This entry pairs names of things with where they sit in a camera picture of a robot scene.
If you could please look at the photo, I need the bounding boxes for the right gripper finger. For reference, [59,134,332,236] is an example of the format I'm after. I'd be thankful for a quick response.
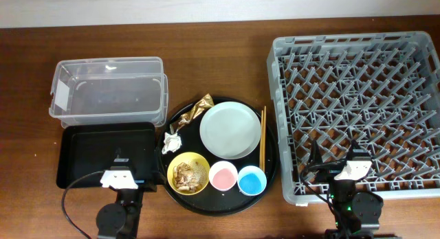
[346,139,370,161]
[308,139,323,163]

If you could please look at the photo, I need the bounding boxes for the blue cup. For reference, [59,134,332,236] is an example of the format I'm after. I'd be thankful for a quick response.
[237,166,267,196]

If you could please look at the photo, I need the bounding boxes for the wooden chopstick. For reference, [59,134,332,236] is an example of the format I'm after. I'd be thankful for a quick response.
[262,106,267,172]
[259,110,264,170]

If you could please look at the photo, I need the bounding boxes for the pink cup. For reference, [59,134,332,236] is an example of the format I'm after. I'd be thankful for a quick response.
[208,161,238,192]

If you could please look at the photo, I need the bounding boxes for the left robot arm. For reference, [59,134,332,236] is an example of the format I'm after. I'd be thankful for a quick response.
[96,149,143,238]

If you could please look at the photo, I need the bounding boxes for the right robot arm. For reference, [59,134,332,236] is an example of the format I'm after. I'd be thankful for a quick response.
[300,140,384,239]

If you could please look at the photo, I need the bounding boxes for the grey dishwasher rack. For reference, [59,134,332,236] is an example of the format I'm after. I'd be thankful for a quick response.
[267,32,439,206]

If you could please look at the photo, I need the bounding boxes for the black rectangular tray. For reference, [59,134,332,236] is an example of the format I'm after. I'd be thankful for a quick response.
[56,122,162,189]

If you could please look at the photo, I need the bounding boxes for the crumpled white tissue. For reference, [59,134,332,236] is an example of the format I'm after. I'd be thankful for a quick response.
[162,133,182,155]

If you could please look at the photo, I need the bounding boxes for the clear plastic storage bin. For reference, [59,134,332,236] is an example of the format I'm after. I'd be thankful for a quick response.
[49,56,169,128]

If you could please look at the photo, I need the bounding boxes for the yellow bowl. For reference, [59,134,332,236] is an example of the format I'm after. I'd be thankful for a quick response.
[167,152,210,196]

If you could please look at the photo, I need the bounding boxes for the food scraps in bowl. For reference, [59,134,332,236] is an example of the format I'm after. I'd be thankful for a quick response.
[173,161,208,194]

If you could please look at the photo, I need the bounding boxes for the grey round plate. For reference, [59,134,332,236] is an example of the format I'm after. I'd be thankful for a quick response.
[199,102,261,160]

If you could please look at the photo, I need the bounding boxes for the round black serving tray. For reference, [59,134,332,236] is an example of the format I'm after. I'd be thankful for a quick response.
[156,102,280,216]

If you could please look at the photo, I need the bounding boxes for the gold foil wrapper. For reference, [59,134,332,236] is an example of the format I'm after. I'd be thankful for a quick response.
[175,93,215,131]

